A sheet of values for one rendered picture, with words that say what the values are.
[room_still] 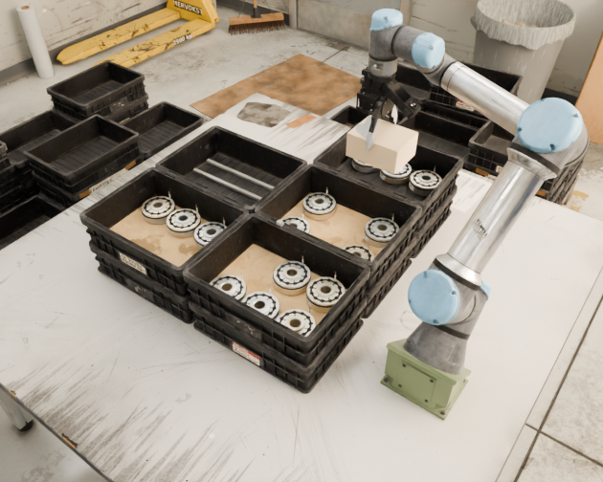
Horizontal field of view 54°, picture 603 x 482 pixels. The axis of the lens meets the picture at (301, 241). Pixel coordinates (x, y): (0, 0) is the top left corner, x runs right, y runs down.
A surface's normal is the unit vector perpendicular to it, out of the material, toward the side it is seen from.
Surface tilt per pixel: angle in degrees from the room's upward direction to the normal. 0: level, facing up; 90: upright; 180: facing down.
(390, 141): 0
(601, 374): 0
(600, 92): 76
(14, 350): 0
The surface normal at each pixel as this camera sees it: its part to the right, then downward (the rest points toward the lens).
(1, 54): 0.81, 0.40
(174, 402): 0.00, -0.74
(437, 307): -0.61, 0.00
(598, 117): -0.55, 0.31
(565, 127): -0.47, -0.22
